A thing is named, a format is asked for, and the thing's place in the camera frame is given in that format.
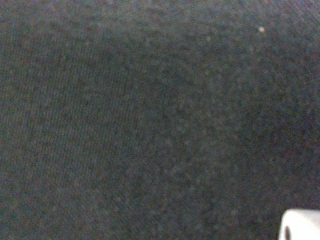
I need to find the white die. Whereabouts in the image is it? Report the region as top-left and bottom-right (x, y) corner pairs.
(278, 209), (320, 240)

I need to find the black tablecloth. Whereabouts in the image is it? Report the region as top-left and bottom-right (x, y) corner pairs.
(0, 0), (320, 240)

